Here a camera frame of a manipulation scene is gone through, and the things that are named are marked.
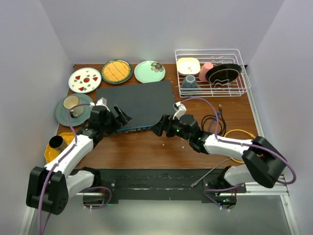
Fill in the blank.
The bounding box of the grey green saucer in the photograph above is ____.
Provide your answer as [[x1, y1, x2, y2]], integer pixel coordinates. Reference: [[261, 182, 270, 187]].
[[55, 94, 93, 127]]

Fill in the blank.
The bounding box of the dark bronze mug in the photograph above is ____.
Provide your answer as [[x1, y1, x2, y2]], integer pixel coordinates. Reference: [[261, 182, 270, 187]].
[[48, 135, 67, 152]]

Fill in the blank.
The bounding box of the cream ceramic mug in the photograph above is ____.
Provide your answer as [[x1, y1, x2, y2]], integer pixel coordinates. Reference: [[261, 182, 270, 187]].
[[63, 95, 84, 118]]

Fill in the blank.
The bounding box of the yellow scalloped plate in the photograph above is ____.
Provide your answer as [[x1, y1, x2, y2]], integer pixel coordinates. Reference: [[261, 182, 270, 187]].
[[44, 132, 74, 163]]

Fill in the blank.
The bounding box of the white wire dish rack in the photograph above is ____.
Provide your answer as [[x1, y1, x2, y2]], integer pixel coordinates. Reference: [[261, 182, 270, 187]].
[[175, 49, 251, 97]]

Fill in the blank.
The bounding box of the blue ethernet cable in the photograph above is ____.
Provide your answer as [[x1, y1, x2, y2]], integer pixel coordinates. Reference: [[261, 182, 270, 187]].
[[209, 110, 222, 135]]

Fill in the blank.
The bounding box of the yellow ethernet cable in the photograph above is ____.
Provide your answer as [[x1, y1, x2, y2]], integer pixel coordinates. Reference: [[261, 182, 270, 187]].
[[224, 129, 255, 164]]

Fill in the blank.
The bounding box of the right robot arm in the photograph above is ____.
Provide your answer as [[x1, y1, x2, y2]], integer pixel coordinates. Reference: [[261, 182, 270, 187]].
[[151, 115, 287, 192]]

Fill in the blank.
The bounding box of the grey ethernet cable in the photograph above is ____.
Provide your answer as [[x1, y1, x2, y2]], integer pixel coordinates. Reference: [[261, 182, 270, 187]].
[[190, 158, 232, 188]]

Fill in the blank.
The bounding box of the yellow woven pattern plate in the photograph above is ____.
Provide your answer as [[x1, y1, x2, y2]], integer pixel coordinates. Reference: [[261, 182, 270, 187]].
[[101, 60, 133, 85]]

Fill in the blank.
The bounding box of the black round plate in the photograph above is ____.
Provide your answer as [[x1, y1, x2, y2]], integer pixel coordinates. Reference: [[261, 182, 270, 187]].
[[206, 64, 242, 85]]

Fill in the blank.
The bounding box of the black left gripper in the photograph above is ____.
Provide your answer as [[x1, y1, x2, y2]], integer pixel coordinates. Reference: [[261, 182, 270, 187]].
[[101, 105, 131, 136]]

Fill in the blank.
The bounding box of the pink cup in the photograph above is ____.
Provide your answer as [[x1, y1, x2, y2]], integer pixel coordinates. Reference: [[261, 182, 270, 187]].
[[198, 62, 214, 82]]

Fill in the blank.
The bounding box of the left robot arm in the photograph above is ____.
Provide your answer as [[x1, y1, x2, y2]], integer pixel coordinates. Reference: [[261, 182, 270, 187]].
[[26, 105, 131, 215]]

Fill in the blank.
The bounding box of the mint green flower plate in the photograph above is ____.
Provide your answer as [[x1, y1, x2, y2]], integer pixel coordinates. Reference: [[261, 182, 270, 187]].
[[134, 61, 166, 83]]

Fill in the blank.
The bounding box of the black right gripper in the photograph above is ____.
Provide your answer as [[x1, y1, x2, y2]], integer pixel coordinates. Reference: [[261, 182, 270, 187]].
[[150, 115, 192, 141]]

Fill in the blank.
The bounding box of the cream square bowl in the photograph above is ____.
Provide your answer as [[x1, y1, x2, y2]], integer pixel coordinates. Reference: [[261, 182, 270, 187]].
[[177, 57, 201, 75]]

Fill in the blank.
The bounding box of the white strawberry pattern plate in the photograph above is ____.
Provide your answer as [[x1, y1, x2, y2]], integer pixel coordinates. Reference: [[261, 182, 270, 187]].
[[68, 68, 102, 94]]

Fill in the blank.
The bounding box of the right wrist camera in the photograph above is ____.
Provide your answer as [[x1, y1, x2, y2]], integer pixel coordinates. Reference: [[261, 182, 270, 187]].
[[173, 102, 186, 119]]

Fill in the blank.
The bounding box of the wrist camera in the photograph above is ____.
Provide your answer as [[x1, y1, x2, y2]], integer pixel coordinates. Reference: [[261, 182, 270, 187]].
[[95, 97, 107, 106], [173, 102, 186, 119]]

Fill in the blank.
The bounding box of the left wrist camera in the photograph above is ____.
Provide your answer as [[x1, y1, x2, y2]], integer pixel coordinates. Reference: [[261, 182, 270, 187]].
[[95, 97, 107, 106]]

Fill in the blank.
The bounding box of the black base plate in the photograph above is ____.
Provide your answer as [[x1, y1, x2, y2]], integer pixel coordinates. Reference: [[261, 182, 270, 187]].
[[72, 168, 246, 205]]

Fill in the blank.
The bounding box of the black cable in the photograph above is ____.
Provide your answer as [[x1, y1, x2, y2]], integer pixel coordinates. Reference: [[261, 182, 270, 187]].
[[201, 104, 227, 137]]

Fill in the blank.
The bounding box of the grey blue mug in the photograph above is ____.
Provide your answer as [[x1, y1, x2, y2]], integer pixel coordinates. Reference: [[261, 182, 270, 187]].
[[182, 75, 200, 92]]

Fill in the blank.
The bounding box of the black network switch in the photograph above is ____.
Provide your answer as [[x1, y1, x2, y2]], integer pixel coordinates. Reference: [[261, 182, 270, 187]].
[[96, 80, 175, 134]]

